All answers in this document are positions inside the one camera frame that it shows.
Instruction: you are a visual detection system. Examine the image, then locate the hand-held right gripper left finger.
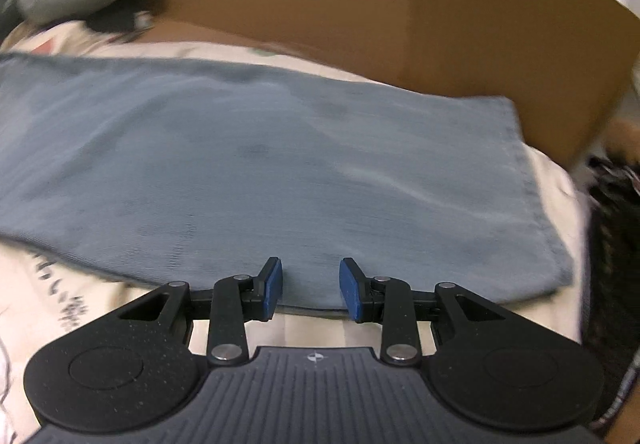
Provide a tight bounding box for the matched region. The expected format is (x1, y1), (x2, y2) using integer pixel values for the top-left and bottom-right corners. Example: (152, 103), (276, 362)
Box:
(119, 257), (284, 366)

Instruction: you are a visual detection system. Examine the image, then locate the grey-blue garment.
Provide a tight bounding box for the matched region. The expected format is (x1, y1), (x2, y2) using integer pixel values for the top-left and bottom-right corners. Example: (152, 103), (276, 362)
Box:
(0, 52), (573, 312)

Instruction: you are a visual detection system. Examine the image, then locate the flat cardboard sheet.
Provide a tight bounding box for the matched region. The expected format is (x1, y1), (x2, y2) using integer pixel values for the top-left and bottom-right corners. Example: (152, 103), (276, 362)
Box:
(122, 0), (640, 165)

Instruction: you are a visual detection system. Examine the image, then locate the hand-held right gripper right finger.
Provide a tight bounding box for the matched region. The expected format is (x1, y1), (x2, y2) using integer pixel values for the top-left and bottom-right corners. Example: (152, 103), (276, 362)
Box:
(339, 257), (506, 367)

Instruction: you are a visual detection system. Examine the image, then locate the cream bear print bed sheet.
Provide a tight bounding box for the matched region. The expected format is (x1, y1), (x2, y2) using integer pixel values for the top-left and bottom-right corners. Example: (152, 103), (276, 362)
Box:
(0, 19), (591, 444)

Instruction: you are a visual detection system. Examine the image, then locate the black cloth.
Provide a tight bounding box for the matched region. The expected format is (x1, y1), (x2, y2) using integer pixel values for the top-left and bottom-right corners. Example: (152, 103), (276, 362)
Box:
(85, 0), (156, 38)

